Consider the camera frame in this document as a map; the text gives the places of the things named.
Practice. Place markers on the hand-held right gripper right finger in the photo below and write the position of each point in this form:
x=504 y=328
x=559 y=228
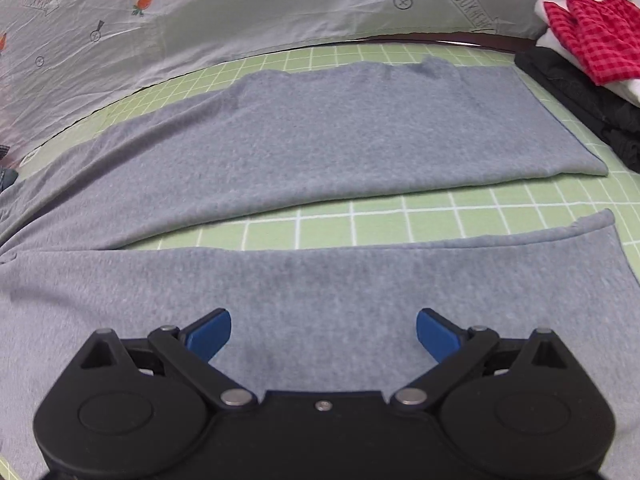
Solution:
x=435 y=331

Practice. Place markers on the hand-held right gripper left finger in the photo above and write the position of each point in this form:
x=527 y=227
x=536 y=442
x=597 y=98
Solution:
x=212 y=331

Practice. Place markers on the grey pants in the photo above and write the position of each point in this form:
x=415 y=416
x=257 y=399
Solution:
x=310 y=160

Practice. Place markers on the black folded clothes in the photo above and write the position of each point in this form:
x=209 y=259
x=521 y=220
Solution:
x=580 y=95

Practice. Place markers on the green grid cutting mat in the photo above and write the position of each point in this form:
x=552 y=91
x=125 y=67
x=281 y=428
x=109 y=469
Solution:
x=400 y=222

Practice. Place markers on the dark cloth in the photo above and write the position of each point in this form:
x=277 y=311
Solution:
x=6 y=172

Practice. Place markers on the white carrot print sheet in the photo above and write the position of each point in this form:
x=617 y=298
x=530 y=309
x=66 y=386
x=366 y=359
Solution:
x=210 y=25

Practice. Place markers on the red checkered cloth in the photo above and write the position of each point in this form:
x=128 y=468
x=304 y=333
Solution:
x=595 y=35

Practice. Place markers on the white folded cloth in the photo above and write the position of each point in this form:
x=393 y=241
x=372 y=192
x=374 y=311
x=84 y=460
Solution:
x=555 y=10

